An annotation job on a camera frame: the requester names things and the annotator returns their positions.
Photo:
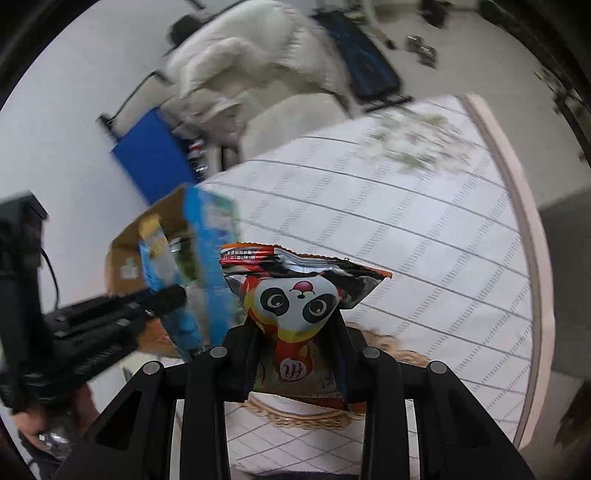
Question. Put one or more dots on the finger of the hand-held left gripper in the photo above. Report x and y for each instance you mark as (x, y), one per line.
(138, 300)
(101, 350)

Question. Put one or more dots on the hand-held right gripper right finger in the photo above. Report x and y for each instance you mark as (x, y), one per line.
(353, 369)

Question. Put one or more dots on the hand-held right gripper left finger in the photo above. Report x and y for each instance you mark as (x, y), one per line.
(240, 364)

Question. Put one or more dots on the blue yellow snack packet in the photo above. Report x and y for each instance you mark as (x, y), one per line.
(157, 263)

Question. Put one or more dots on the panda print snack packet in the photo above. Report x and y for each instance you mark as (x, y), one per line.
(291, 300)

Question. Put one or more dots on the cardboard box blue printed sides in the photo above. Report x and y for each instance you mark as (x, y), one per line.
(212, 258)

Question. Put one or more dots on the person's left hand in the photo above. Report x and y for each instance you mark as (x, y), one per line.
(85, 406)

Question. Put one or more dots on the blue folded mat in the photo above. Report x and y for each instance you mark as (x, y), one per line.
(147, 152)

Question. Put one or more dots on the floral diamond pattern tablecloth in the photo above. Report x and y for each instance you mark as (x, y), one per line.
(415, 230)

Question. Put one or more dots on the beige armchair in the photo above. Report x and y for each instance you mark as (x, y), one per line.
(295, 115)

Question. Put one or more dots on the white puffer jacket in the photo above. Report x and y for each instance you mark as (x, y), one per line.
(240, 50)

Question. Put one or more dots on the black blue weight bench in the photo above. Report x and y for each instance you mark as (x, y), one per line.
(360, 55)

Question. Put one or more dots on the chrome dumbbell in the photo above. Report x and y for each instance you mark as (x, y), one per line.
(428, 56)
(414, 42)

